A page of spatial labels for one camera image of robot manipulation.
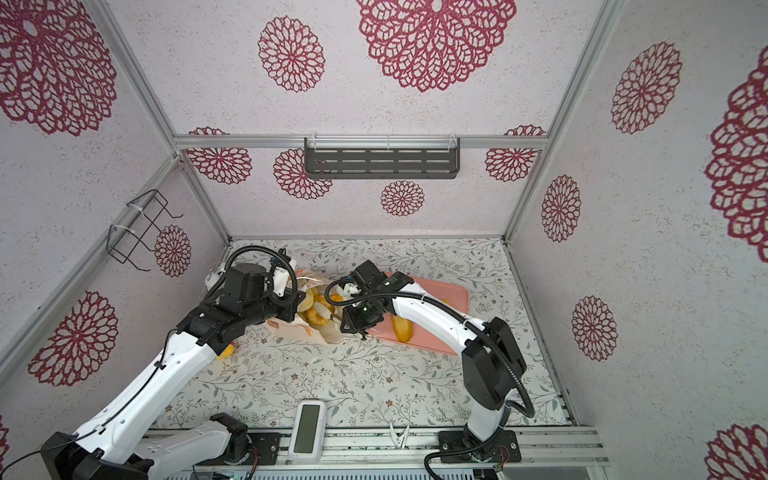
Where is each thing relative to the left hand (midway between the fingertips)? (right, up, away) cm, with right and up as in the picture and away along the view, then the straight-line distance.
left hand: (303, 300), depth 76 cm
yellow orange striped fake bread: (-1, -6, +12) cm, 14 cm away
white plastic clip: (+24, -35, -2) cm, 42 cm away
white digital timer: (+2, -32, -3) cm, 32 cm away
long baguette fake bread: (+26, -10, +16) cm, 32 cm away
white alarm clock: (-33, +5, +17) cm, 37 cm away
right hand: (+10, -7, +4) cm, 13 cm away
